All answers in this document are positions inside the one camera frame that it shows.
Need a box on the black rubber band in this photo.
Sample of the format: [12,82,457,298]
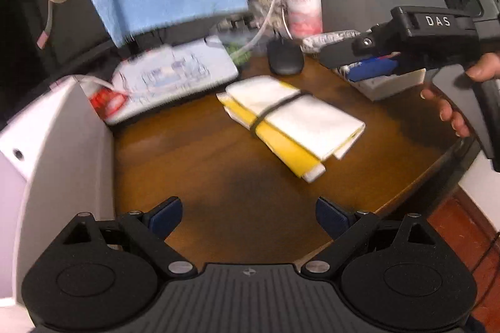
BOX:
[249,90,313,137]

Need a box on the yellow white paper bundle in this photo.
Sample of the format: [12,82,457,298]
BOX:
[217,76,365,183]

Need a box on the white drawer box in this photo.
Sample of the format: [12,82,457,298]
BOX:
[0,74,115,309]

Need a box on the person's right hand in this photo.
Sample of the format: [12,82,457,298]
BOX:
[419,52,500,139]

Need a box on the blue marker pen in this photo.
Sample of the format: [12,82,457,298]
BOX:
[344,57,398,82]

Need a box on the black computer mouse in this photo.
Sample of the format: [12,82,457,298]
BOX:
[267,38,304,76]

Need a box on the anime print keyboard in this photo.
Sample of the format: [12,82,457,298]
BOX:
[84,36,239,126]

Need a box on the black computer monitor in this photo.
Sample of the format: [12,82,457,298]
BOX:
[0,0,259,92]

